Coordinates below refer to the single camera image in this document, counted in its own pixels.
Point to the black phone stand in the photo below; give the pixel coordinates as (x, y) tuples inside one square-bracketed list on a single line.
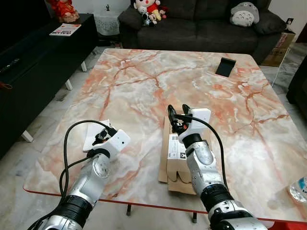
[(225, 67)]

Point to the clear plastic water bottle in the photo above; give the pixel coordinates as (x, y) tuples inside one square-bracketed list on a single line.
[(300, 189)]

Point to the white lace covered side table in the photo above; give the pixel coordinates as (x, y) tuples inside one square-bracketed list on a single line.
[(106, 23)]

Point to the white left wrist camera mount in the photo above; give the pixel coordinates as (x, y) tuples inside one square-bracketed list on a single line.
[(117, 142)]

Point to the black low TV cabinet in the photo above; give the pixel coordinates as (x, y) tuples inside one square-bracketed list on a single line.
[(38, 76)]

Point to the dark grey fabric sofa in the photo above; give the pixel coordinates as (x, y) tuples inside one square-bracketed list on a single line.
[(201, 36)]

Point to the red white doll plush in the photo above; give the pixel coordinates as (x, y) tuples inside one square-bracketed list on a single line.
[(149, 10)]

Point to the flat brown cardboard box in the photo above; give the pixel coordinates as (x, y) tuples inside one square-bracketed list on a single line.
[(173, 167)]

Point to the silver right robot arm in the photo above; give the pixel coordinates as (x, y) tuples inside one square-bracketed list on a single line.
[(201, 163)]

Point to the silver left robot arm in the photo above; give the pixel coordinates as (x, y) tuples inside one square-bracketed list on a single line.
[(91, 182)]

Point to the brown cardboard carton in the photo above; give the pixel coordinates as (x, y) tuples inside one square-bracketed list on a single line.
[(279, 50)]

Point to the grey Totoro plush toy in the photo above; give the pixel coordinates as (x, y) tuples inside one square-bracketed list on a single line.
[(244, 14)]

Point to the red white magazine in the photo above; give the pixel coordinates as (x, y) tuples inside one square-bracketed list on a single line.
[(65, 29)]

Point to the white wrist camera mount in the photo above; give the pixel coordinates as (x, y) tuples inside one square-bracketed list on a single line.
[(117, 142), (200, 120)]

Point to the red festive ornament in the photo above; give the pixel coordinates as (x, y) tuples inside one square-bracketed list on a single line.
[(64, 10)]

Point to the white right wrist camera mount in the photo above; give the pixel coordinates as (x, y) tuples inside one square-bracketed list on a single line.
[(200, 120)]

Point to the black wall socket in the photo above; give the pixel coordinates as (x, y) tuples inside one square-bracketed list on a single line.
[(289, 21)]

